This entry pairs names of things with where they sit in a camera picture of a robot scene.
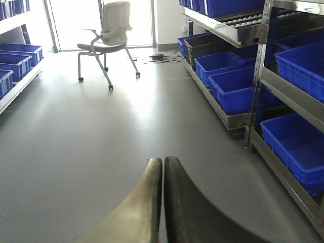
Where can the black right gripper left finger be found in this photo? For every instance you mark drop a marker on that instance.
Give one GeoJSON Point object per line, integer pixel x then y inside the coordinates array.
{"type": "Point", "coordinates": [137, 217]}

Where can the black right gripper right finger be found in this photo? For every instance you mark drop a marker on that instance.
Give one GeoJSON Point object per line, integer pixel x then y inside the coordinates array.
{"type": "Point", "coordinates": [191, 217]}

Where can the steel shelf rack right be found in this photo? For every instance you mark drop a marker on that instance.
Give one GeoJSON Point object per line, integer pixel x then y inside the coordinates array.
{"type": "Point", "coordinates": [253, 27]}

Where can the left shelf blue bin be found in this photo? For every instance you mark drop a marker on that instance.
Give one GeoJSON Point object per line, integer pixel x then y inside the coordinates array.
{"type": "Point", "coordinates": [36, 52]}
{"type": "Point", "coordinates": [19, 64]}

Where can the blue bin on shelf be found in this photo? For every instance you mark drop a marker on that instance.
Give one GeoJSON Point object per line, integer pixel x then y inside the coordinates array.
{"type": "Point", "coordinates": [233, 90]}
{"type": "Point", "coordinates": [220, 63]}

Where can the gray office chair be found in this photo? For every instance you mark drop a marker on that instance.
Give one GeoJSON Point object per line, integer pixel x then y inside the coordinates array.
{"type": "Point", "coordinates": [115, 23]}

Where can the blue bin lower shelf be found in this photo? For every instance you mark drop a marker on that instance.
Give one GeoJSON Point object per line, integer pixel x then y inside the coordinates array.
{"type": "Point", "coordinates": [299, 145]}

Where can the black plastic bin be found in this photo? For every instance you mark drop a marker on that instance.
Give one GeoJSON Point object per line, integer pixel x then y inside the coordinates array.
{"type": "Point", "coordinates": [204, 45]}

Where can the blue bin middle shelf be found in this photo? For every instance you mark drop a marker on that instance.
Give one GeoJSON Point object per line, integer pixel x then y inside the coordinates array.
{"type": "Point", "coordinates": [303, 67]}

